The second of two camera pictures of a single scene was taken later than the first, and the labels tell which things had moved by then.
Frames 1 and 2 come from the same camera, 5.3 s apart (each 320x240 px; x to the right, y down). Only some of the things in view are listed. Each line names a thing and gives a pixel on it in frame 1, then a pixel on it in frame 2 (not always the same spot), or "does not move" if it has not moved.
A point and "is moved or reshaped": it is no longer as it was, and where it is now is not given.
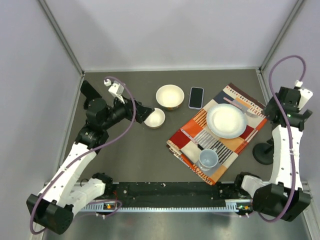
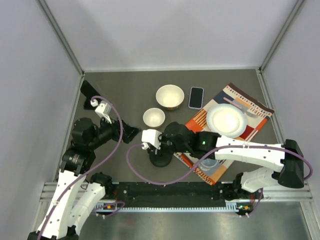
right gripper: x=297 y=109 to x=162 y=137
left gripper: x=142 y=112 to x=115 y=126
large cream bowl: x=170 y=97 does not move
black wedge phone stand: x=86 y=103 does not move
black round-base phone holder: x=263 y=153 is moved or reshaped
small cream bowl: x=155 y=119 does not move
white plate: x=226 y=121 does not move
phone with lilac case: x=196 y=98 does not move
